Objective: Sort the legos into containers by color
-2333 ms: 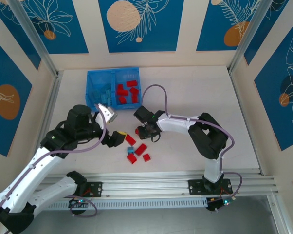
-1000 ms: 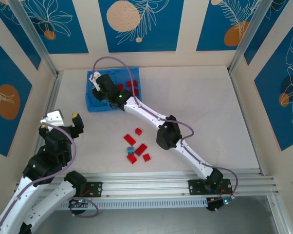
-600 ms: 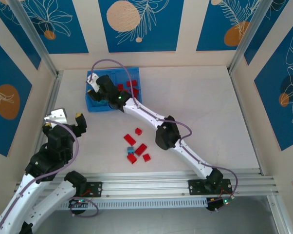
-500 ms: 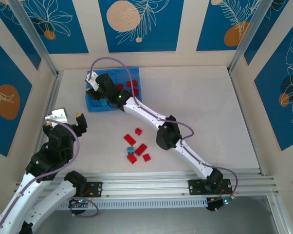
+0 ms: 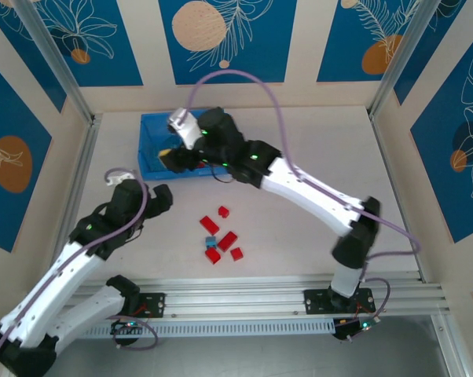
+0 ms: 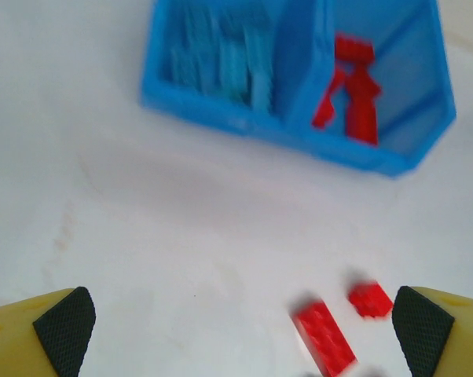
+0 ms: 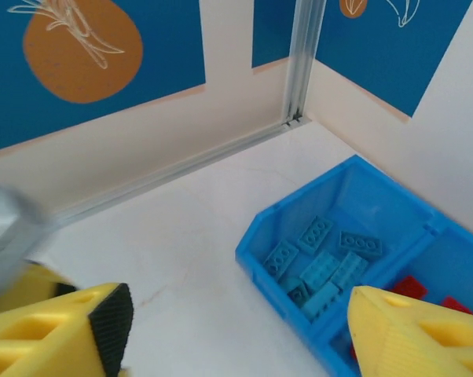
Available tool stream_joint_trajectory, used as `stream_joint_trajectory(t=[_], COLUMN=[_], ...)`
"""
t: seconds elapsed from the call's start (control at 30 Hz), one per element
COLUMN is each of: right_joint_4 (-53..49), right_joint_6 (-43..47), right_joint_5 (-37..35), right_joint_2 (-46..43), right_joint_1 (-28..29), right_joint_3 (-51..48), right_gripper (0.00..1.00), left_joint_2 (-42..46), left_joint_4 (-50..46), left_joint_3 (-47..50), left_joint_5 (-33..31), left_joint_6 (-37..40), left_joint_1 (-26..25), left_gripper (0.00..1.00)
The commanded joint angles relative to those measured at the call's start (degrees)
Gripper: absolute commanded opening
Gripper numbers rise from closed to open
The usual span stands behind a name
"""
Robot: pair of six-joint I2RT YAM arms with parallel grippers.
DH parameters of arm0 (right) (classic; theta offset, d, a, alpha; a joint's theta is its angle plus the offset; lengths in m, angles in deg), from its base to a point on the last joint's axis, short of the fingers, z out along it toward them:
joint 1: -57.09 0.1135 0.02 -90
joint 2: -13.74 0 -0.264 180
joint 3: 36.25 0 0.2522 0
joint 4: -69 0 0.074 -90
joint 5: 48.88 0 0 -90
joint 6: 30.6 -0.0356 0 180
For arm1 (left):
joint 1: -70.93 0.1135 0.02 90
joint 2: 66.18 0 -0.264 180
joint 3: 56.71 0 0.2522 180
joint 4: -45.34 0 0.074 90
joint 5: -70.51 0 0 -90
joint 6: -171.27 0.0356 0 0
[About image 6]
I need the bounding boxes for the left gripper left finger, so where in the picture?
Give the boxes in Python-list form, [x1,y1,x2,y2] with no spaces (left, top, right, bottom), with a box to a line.
[0,286,97,377]

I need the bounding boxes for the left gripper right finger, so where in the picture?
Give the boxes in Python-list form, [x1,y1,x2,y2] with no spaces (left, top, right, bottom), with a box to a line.
[392,285,473,377]

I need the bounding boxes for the red lego brick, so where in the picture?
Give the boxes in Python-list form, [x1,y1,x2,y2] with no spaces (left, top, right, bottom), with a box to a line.
[312,70,347,129]
[335,33,376,64]
[293,301,358,377]
[348,281,394,320]
[344,64,382,146]

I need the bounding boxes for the blue lego brick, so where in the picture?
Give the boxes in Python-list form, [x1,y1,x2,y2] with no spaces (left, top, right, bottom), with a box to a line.
[171,15,206,91]

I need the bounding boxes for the blue two-compartment plastic bin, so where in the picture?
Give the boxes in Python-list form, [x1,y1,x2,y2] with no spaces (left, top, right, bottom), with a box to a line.
[138,0,457,180]

